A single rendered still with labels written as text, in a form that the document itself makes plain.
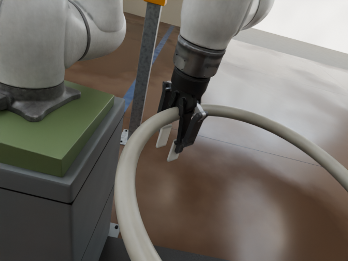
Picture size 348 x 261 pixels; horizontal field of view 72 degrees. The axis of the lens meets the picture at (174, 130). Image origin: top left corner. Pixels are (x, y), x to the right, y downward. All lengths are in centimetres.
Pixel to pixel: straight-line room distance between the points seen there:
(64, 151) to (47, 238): 27
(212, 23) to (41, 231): 59
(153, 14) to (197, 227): 125
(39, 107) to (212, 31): 41
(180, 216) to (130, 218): 121
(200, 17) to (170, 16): 606
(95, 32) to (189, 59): 33
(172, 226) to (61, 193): 99
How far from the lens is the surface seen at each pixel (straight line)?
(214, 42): 42
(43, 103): 63
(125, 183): 35
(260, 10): 53
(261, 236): 166
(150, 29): 154
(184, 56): 44
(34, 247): 78
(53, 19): 58
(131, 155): 38
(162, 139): 60
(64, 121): 61
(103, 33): 71
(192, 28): 42
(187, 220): 151
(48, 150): 53
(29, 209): 65
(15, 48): 58
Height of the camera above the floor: 119
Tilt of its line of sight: 34 degrees down
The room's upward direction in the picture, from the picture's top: 15 degrees clockwise
